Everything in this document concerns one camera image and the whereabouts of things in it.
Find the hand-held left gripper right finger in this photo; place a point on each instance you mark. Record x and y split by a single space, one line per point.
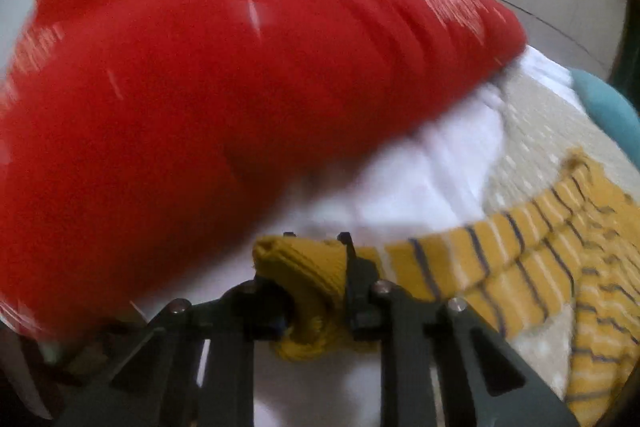
362 297

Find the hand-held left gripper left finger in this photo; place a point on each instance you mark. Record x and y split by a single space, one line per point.
267 309

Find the yellow striped knit sweater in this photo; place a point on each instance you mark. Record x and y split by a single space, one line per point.
545 257

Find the white fleece blanket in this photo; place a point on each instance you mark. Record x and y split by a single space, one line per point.
425 177

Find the red blanket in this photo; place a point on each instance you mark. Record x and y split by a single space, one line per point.
200 117

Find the beige dotted quilt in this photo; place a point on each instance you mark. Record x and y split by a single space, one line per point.
535 142

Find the teal pillow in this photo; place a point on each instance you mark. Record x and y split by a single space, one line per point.
607 107

